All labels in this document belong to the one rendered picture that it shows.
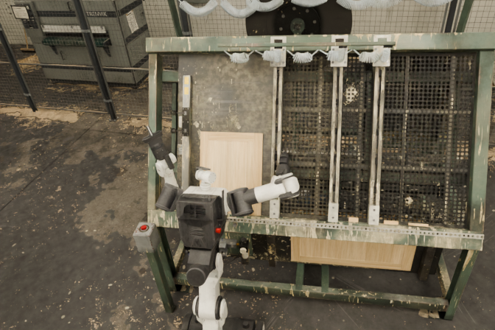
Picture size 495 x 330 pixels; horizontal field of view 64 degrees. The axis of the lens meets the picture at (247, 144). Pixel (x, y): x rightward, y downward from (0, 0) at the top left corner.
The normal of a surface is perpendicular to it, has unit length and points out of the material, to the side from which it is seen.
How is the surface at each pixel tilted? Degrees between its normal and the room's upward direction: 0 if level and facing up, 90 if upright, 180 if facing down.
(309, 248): 90
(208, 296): 64
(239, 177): 58
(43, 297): 0
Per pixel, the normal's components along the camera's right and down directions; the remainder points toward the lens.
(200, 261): -0.13, -0.55
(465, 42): -0.18, 0.05
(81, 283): -0.07, -0.82
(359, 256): -0.17, 0.57
